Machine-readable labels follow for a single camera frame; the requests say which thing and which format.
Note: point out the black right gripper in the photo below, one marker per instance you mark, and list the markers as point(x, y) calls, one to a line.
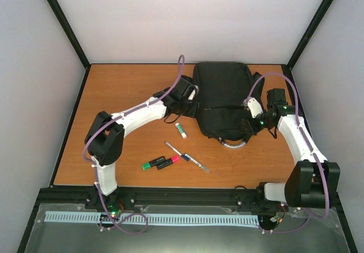
point(253, 128)

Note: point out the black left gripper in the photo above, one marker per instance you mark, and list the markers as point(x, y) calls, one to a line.
point(194, 111)

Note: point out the green white glue stick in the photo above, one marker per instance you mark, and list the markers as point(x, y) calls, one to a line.
point(181, 130)

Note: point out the black student bag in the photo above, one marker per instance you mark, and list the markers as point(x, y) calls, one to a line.
point(222, 89)

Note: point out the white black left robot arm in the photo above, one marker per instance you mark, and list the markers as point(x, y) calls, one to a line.
point(104, 141)

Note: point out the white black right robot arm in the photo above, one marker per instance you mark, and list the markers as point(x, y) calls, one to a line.
point(313, 180)

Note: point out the blue capped white marker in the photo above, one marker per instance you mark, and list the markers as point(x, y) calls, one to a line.
point(177, 152)

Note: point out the pink black highlighter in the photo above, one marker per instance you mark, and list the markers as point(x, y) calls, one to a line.
point(168, 162)

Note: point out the silver pen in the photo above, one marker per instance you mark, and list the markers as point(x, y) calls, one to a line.
point(204, 168)

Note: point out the green black highlighter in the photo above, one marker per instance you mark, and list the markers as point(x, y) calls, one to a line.
point(153, 163)

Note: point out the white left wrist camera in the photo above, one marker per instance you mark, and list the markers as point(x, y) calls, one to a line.
point(193, 94)

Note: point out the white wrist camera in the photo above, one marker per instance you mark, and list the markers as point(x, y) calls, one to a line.
point(193, 94)
point(253, 106)

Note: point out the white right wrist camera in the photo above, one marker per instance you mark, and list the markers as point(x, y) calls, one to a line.
point(253, 106)

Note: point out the black aluminium frame rail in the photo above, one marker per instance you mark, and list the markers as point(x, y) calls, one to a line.
point(245, 200)

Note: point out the light blue cable duct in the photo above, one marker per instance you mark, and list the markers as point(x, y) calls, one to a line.
point(154, 219)

